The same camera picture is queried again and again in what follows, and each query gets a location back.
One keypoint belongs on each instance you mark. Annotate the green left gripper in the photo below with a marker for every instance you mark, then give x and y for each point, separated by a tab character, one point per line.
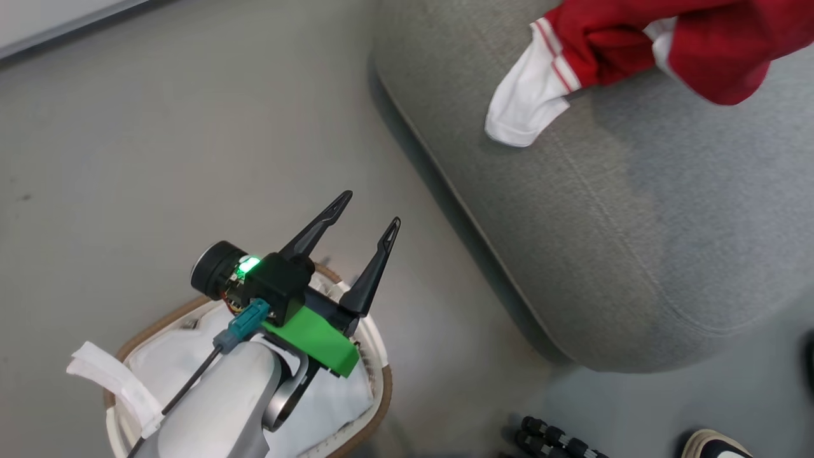
311	337

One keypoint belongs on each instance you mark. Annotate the red and white garment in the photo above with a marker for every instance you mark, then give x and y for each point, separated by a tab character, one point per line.
699	44

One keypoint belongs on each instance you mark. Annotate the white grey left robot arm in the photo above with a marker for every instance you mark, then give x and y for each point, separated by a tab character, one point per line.
222	407

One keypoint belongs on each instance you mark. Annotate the grey fabric sofa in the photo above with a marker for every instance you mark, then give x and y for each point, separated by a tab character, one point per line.
604	222

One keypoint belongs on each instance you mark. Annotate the white laundry basket brown rim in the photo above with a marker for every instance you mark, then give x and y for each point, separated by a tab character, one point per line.
378	375

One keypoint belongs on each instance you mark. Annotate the black corrugated tube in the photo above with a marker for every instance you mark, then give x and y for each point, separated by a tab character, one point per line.
553	439

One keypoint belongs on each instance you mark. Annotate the white and black shoe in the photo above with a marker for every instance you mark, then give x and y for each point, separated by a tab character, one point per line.
715	445

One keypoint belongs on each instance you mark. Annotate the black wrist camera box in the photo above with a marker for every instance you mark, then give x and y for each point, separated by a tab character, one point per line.
283	280

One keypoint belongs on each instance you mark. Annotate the grey partition bottom rail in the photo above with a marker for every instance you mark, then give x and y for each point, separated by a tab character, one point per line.
63	28

